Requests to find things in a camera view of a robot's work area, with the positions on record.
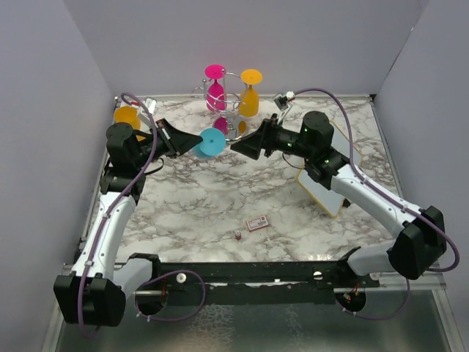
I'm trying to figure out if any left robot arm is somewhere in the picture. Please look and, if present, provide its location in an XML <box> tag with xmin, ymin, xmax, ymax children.
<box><xmin>53</xmin><ymin>119</ymin><xmax>203</xmax><ymax>327</ymax></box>

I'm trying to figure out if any pink wine glass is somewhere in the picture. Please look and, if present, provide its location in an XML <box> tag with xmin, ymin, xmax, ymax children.
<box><xmin>204</xmin><ymin>64</ymin><xmax>228</xmax><ymax>135</ymax></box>

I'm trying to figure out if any small red white box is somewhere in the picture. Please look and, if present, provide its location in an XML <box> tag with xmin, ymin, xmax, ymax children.
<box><xmin>246</xmin><ymin>216</ymin><xmax>269</xmax><ymax>232</ymax></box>

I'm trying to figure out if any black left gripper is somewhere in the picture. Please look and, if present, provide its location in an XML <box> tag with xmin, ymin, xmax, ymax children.
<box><xmin>133</xmin><ymin>117</ymin><xmax>202</xmax><ymax>168</ymax></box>

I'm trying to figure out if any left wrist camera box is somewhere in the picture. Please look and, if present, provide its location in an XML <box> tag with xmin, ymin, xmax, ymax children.
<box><xmin>137</xmin><ymin>97</ymin><xmax>157</xmax><ymax>128</ymax></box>

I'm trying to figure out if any small yellow-framed whiteboard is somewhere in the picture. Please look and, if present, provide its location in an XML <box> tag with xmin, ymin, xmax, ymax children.
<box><xmin>296</xmin><ymin>122</ymin><xmax>350</xmax><ymax>218</ymax></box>

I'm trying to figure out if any chrome wine glass rack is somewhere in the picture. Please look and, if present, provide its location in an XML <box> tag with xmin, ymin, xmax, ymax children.
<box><xmin>190</xmin><ymin>68</ymin><xmax>247</xmax><ymax>144</ymax></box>

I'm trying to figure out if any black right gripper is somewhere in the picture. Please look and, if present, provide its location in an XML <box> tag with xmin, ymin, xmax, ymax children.
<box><xmin>230</xmin><ymin>114</ymin><xmax>314</xmax><ymax>161</ymax></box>

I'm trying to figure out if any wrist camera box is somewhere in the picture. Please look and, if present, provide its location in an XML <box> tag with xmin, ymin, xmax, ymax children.
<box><xmin>137</xmin><ymin>97</ymin><xmax>157</xmax><ymax>128</ymax></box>
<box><xmin>273</xmin><ymin>91</ymin><xmax>295</xmax><ymax>111</ymax></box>

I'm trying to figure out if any blue wine glass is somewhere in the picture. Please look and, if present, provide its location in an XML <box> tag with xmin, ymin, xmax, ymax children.
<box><xmin>191</xmin><ymin>128</ymin><xmax>226</xmax><ymax>159</ymax></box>

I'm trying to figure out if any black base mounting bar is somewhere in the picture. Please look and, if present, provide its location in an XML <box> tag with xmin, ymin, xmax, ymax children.
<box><xmin>135</xmin><ymin>254</ymin><xmax>379</xmax><ymax>316</ymax></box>

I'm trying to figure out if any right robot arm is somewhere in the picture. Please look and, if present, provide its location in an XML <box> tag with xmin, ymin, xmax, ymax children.
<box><xmin>230</xmin><ymin>111</ymin><xmax>447</xmax><ymax>287</ymax></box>

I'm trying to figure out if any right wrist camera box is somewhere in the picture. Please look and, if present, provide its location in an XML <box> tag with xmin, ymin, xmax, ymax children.
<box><xmin>273</xmin><ymin>91</ymin><xmax>295</xmax><ymax>111</ymax></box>

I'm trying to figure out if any yellow wine glass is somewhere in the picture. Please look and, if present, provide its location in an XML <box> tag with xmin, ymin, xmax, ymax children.
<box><xmin>114</xmin><ymin>106</ymin><xmax>141</xmax><ymax>131</ymax></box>
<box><xmin>238</xmin><ymin>69</ymin><xmax>263</xmax><ymax>117</ymax></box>

